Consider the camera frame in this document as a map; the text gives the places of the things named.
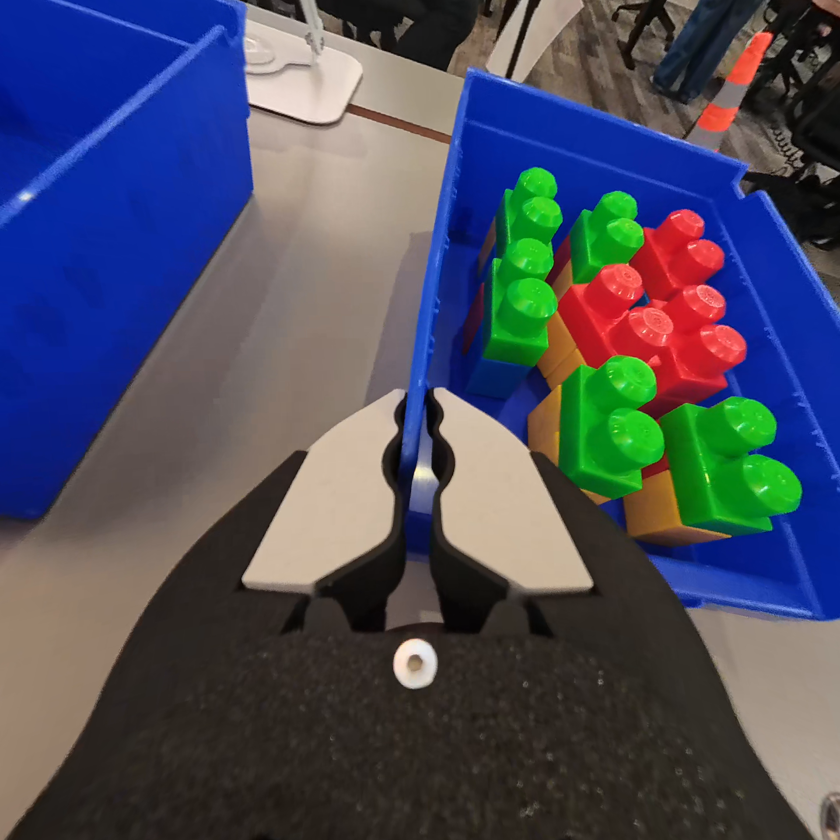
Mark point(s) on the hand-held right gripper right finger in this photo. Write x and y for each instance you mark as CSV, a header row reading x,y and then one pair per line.
x,y
515,525

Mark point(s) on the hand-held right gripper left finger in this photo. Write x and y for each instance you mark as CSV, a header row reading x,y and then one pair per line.
x,y
322,525

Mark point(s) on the cluster of toy blocks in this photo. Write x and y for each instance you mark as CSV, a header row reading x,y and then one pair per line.
x,y
617,355

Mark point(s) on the blue plastic bin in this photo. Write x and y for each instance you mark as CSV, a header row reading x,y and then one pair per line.
x,y
105,263
591,145

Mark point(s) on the black bag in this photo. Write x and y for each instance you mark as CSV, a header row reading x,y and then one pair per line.
x,y
803,204

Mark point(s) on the white book stand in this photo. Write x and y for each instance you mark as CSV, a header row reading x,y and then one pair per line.
x,y
322,79

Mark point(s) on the orange traffic cone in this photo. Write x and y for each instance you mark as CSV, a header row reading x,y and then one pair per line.
x,y
729,92

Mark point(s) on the white angled panel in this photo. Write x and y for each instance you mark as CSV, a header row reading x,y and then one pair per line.
x,y
532,33

